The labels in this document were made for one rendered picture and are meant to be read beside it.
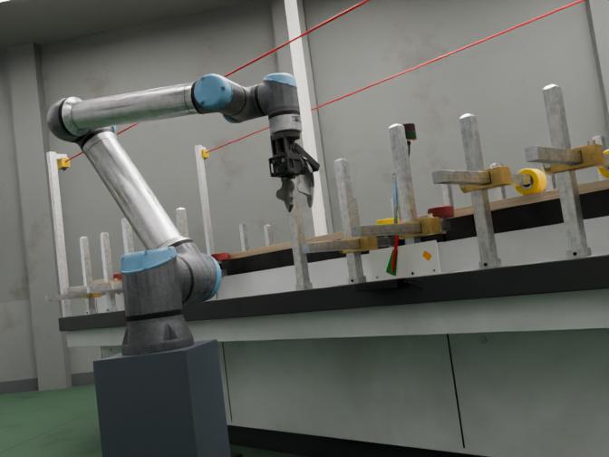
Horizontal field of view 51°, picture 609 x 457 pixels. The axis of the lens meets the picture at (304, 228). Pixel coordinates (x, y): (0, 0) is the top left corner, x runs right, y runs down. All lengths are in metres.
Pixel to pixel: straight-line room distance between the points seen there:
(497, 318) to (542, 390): 0.31
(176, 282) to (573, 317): 1.03
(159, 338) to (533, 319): 0.99
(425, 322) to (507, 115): 4.16
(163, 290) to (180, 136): 4.70
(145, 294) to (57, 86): 5.47
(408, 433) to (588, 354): 0.73
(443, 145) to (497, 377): 3.97
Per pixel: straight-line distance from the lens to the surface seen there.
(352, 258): 2.13
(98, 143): 2.08
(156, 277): 1.70
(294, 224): 2.32
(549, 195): 1.98
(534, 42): 6.20
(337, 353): 2.53
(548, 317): 1.79
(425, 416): 2.33
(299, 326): 2.37
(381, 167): 5.87
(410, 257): 1.97
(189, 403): 1.64
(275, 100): 1.77
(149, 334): 1.70
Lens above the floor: 0.73
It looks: 5 degrees up
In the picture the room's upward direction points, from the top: 7 degrees counter-clockwise
